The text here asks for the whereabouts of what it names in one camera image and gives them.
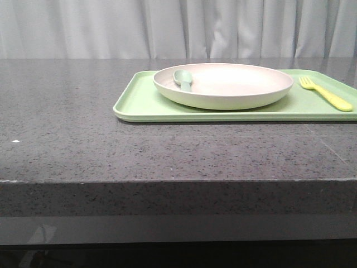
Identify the white round plate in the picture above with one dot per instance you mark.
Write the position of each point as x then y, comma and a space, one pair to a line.
223, 86

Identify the pale green plastic spoon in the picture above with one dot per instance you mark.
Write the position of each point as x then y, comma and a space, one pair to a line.
183, 78

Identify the light green serving tray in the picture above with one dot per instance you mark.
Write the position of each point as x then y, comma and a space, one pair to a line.
141, 102

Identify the yellow plastic fork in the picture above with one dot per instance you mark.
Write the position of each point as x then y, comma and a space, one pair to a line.
332, 98

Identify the white curtain backdrop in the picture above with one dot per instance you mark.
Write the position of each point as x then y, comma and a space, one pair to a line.
177, 29

